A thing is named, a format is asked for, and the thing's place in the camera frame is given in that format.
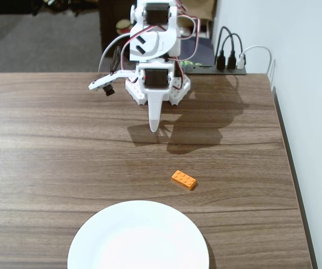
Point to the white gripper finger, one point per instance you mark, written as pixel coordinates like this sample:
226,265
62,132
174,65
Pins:
154,112

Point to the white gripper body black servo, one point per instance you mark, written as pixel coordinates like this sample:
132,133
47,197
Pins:
156,78

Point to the orange lego block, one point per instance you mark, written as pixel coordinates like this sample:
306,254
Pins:
184,180

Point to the white round plate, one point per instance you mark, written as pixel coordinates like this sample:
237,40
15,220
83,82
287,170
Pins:
138,238

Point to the red white round ball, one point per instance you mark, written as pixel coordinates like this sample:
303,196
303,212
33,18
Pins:
123,26

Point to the dark wooden cabinet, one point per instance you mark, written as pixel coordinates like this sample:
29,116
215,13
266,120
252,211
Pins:
107,16

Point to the black chair base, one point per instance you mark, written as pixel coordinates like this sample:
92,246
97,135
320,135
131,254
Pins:
65,4

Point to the wrist camera on white bracket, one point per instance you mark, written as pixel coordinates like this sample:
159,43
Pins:
105,81

